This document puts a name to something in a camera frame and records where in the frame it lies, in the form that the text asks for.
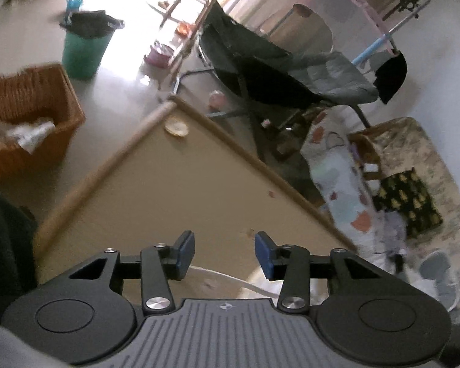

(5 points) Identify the brown strap bag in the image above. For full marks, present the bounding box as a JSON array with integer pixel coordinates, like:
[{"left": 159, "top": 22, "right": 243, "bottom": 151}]
[{"left": 347, "top": 128, "right": 384, "bottom": 182}]

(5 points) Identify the grey slipper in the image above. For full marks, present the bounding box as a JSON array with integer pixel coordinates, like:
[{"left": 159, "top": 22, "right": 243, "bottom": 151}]
[{"left": 417, "top": 251, "right": 460, "bottom": 312}]

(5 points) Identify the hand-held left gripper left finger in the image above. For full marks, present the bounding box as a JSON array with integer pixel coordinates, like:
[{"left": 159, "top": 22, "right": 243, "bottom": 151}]
[{"left": 68, "top": 231, "right": 196, "bottom": 312}]

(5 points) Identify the patchwork quilt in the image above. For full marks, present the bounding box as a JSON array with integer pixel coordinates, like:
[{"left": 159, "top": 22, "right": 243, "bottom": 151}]
[{"left": 301, "top": 107, "right": 407, "bottom": 261}]

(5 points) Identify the green trash bin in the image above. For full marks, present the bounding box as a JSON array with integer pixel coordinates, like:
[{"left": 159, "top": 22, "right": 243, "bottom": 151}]
[{"left": 61, "top": 31, "right": 113, "bottom": 79}]

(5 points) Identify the pink bowl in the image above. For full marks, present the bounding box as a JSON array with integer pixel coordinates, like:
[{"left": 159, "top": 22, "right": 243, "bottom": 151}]
[{"left": 144, "top": 42, "right": 175, "bottom": 66}]

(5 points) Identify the white shoelace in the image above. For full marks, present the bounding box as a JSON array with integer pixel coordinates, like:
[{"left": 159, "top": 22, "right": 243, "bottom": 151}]
[{"left": 187, "top": 264, "right": 281, "bottom": 300}]

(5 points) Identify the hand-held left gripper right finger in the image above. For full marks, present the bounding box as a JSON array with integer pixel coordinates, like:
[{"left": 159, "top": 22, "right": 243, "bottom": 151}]
[{"left": 255, "top": 232, "right": 399, "bottom": 313}]

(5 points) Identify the black folding chair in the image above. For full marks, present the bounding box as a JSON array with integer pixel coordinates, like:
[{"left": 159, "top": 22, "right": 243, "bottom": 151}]
[{"left": 174, "top": 0, "right": 380, "bottom": 162}]

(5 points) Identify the white crumpled cloth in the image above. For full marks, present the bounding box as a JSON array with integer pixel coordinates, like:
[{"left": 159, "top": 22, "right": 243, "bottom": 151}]
[{"left": 0, "top": 117, "right": 56, "bottom": 154}]

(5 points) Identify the dark hanging garment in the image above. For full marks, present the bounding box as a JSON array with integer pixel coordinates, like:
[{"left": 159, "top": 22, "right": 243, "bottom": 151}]
[{"left": 373, "top": 52, "right": 408, "bottom": 105}]

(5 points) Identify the lavender cloth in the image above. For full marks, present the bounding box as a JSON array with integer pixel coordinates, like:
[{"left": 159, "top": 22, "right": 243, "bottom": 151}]
[{"left": 379, "top": 215, "right": 407, "bottom": 254}]

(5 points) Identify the round amber disc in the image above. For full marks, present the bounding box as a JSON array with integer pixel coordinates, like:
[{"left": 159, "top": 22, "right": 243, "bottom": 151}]
[{"left": 166, "top": 120, "right": 189, "bottom": 136}]

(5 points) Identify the wicker basket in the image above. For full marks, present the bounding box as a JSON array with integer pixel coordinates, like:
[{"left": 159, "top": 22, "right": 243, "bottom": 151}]
[{"left": 0, "top": 63, "right": 86, "bottom": 182}]

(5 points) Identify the black gold-print cushion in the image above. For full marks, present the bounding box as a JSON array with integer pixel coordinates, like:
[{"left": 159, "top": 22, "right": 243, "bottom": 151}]
[{"left": 373, "top": 168, "right": 444, "bottom": 238}]

